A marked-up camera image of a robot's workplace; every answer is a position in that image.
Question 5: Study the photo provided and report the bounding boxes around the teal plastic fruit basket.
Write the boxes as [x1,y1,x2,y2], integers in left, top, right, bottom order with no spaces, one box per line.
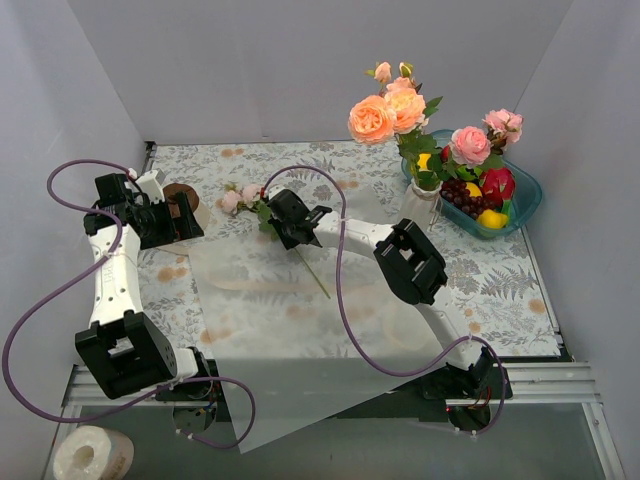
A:
[401,129,544,239]

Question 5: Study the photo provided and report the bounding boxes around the yellow mango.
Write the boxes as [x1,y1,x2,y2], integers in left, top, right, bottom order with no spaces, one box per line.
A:
[416,153,432,173]

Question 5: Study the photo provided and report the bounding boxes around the dark grape bunch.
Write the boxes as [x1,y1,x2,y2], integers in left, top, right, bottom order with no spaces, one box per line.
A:
[440,178,495,220]

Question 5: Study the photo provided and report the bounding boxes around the cream ribbon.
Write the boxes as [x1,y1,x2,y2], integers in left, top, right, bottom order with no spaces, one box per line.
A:
[200,280,440,359]

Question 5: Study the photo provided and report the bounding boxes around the white tape roll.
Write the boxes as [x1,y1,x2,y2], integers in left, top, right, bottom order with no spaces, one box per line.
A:
[52,425,134,480]

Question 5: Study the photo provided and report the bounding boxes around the yellow lemon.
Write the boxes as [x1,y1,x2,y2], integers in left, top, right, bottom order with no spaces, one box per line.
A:
[476,209,509,230]

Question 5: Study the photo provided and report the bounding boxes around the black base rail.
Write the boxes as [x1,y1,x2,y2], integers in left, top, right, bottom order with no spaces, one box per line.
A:
[154,349,511,424]

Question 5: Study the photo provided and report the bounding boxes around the peach flower stem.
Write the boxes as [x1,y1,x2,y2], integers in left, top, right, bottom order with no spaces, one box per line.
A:
[388,62,442,190]
[347,62,398,144]

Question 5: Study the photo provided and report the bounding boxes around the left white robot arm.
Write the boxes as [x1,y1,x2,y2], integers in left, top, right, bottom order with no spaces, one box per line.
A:
[75,170,213,400]

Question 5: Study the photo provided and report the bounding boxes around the pink flower stems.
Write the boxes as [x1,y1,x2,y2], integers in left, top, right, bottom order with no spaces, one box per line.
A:
[220,182,333,301]

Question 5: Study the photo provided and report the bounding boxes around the brown ribbon spool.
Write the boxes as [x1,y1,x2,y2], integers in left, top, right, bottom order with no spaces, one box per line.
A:
[163,183,211,231]

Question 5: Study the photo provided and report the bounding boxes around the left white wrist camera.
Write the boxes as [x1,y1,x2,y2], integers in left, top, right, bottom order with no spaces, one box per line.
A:
[135,169,166,204]

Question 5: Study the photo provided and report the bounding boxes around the white wrapping paper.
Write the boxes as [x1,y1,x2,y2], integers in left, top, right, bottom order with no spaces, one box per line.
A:
[189,230,478,452]

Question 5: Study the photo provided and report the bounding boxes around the floral tablecloth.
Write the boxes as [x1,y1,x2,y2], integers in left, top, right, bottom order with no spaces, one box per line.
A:
[139,141,559,357]

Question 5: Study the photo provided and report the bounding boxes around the red dragon fruit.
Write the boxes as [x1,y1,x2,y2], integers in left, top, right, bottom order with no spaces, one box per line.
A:
[479,167,516,208]

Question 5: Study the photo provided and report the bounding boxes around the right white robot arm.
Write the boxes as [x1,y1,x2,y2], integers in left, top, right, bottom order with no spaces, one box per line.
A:
[261,188,508,401]

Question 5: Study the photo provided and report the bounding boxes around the white ribbed vase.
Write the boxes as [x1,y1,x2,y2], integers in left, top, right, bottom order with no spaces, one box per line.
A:
[398,179,442,232]

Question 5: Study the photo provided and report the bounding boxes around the small orange fruit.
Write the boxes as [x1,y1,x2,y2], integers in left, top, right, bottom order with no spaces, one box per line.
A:
[465,182,483,198]

